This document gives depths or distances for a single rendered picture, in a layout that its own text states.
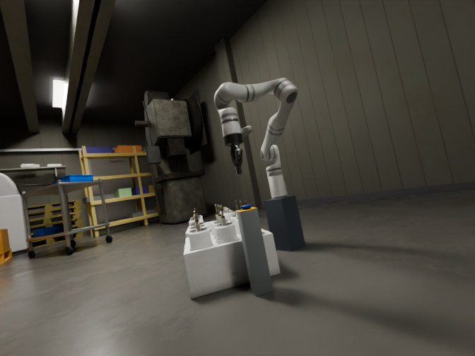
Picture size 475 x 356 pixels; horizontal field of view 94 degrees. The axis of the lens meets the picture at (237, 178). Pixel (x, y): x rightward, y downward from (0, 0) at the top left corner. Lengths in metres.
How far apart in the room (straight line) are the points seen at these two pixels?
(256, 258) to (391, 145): 2.39
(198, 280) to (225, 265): 0.12
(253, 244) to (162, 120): 3.81
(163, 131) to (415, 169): 3.76
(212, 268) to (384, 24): 3.01
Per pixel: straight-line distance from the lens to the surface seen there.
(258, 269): 0.89
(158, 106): 4.54
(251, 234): 0.85
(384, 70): 3.13
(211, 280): 1.00
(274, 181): 1.33
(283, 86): 1.08
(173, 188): 4.14
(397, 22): 3.25
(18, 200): 5.60
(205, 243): 0.99
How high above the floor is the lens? 0.39
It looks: 3 degrees up
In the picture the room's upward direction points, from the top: 11 degrees counter-clockwise
